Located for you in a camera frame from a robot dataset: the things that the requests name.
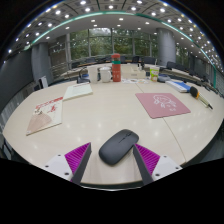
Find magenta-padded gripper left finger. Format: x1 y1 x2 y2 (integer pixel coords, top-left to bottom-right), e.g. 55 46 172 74
43 142 92 186

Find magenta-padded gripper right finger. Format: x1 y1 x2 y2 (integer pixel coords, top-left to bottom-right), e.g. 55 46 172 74
132 143 183 186

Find black computer mouse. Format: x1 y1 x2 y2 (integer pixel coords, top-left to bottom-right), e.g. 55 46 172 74
98 128 140 166

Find pink mouse pad with drawing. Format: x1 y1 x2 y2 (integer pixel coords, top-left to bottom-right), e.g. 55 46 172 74
134 92 192 120

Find red and white fan booklet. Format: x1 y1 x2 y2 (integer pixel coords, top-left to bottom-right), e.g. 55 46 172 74
25 96 64 136

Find white paper booklet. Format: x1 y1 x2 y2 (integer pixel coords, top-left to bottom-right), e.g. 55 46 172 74
62 82 94 102

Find black microphone with yellow band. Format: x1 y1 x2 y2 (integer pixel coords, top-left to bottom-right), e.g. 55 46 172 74
189 85 214 110

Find blue and white book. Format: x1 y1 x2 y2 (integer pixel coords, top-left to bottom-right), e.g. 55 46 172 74
165 79 191 93

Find white leaning board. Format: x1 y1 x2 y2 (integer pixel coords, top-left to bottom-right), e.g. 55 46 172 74
39 75 49 89

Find colourful sticker sheet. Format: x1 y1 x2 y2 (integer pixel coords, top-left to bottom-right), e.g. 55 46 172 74
121 78 148 84

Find paper drink cup with straw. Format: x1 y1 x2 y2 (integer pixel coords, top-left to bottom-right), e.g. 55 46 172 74
149 64 161 83

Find white paper cup stack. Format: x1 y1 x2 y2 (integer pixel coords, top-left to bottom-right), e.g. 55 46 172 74
87 67 99 84

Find beige cardboard box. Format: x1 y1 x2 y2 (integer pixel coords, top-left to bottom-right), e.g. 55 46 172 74
121 64 147 80

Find white lidded mug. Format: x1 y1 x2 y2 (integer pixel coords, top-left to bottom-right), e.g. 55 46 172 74
99 66 112 83

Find dark office chairs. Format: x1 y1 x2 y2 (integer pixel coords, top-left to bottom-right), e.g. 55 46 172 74
71 54 178 69

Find red bottle with green band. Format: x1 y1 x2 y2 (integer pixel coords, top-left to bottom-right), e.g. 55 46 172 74
111 53 122 83

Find ceiling lights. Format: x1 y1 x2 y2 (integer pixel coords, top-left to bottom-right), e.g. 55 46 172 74
6 0 223 73

